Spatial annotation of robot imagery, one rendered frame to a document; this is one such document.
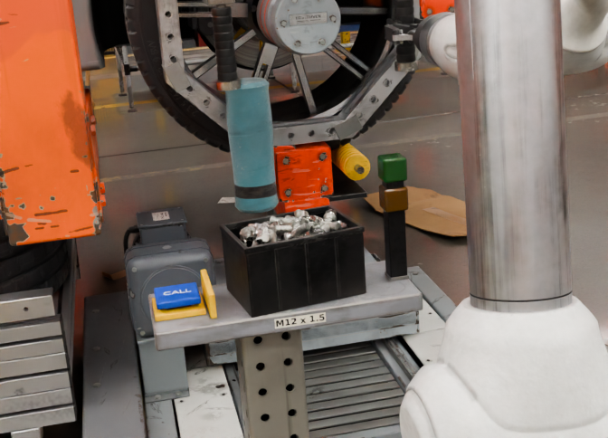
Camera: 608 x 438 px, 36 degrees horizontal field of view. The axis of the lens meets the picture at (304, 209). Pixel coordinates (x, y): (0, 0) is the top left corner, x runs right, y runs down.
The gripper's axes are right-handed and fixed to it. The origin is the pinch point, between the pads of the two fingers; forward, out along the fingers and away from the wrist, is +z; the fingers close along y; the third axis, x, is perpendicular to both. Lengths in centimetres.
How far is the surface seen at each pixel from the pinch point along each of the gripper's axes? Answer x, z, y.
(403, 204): -24.7, -29.9, -11.0
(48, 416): -69, 2, -75
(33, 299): -44, 2, -74
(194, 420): -75, 2, -47
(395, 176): -20.0, -29.9, -12.0
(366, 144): -82, 244, 58
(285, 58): -12, 57, -13
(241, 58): -11, 57, -23
